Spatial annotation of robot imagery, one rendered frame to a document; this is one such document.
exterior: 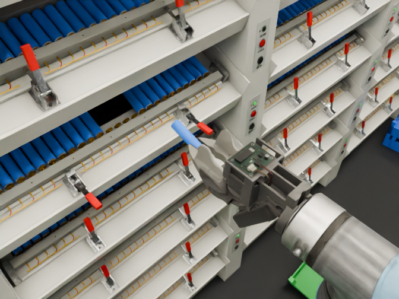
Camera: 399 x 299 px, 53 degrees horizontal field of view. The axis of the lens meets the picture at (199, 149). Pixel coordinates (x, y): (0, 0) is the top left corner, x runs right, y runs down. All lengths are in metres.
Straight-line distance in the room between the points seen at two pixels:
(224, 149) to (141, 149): 0.21
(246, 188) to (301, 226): 0.09
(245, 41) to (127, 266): 0.64
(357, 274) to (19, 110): 0.50
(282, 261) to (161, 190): 0.90
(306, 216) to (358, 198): 1.51
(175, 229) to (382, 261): 0.72
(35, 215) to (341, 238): 0.50
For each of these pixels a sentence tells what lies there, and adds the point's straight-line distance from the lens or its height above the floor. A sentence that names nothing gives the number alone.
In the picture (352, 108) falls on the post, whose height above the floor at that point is 0.49.
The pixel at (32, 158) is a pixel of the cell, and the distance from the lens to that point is 0.78.
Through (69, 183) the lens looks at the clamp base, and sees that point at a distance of 0.76.
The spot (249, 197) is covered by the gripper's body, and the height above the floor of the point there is 1.07.
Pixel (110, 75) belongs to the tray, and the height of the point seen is 1.15.
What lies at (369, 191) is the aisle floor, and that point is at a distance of 2.10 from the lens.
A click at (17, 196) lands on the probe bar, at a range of 0.75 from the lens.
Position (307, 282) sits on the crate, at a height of 0.02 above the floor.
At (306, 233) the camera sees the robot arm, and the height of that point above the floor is 1.08.
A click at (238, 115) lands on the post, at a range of 0.99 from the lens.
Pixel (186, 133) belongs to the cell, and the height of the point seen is 1.06.
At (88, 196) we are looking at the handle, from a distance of 0.73.
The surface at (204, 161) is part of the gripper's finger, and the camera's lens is 0.63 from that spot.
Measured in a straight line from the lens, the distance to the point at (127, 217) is 0.95.
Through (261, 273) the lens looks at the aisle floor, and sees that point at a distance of 1.73.
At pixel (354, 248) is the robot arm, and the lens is 0.54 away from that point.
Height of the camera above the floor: 1.53
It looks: 46 degrees down
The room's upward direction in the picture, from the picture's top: straight up
